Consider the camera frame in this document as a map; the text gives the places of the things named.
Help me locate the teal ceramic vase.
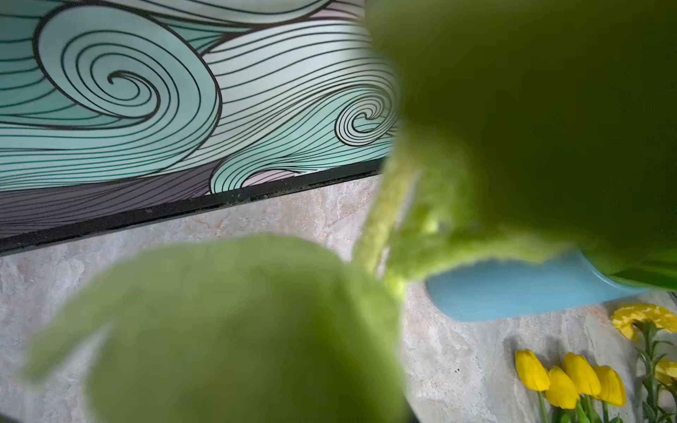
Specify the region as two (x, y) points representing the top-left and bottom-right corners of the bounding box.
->
(426, 250), (645, 323)

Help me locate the yellow carnation flower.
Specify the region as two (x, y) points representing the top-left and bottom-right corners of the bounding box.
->
(611, 303), (676, 422)
(655, 360), (677, 402)

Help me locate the yellow tulip single stem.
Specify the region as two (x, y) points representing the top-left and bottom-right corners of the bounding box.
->
(515, 349), (551, 422)

